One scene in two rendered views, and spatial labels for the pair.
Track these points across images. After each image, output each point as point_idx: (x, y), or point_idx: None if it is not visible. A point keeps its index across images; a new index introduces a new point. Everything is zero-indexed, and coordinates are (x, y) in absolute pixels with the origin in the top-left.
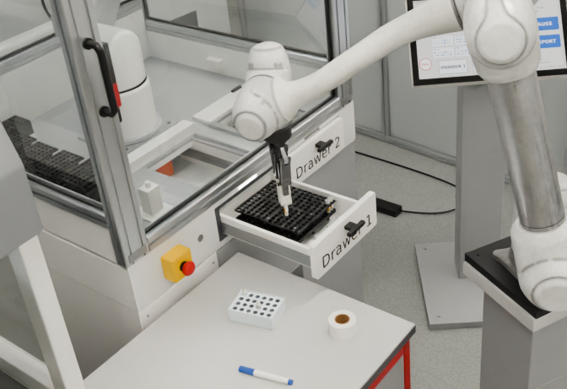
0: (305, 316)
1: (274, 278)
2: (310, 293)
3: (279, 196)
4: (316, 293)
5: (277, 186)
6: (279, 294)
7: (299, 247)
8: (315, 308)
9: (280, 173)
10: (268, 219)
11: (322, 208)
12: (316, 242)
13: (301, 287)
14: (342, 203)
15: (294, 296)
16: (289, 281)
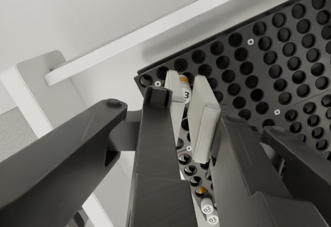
0: None
1: (162, 1)
2: (84, 40)
3: (175, 80)
4: (78, 51)
5: (206, 94)
6: None
7: (84, 55)
8: (39, 26)
9: (138, 142)
10: (242, 39)
11: (199, 181)
12: (13, 89)
13: (109, 35)
14: (208, 224)
15: (90, 10)
16: (138, 24)
